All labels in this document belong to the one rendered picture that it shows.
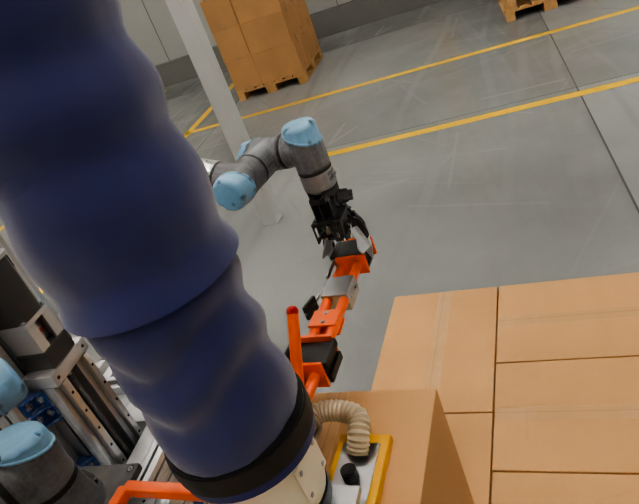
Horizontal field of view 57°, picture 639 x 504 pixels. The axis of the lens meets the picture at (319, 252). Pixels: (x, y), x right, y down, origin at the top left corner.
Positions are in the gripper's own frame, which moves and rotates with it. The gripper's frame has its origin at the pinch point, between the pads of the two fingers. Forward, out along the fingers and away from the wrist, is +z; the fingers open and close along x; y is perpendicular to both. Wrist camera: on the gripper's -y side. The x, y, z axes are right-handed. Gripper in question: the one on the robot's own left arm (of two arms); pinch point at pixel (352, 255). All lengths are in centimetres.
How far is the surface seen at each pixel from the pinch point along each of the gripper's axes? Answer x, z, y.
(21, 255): -4, -51, 71
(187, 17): -162, -37, -246
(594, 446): 46, 66, 3
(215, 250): 12, -42, 60
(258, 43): -302, 58, -619
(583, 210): 51, 123, -203
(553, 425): 36, 66, -4
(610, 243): 61, 123, -167
